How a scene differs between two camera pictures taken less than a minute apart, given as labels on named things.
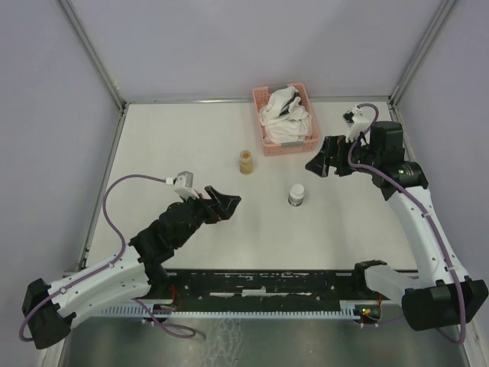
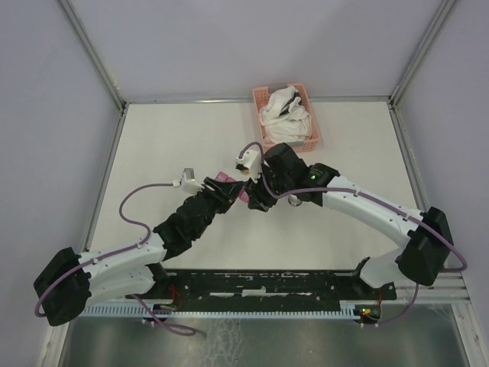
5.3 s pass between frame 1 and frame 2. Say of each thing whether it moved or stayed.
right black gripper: moved
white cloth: stayed
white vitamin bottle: stayed
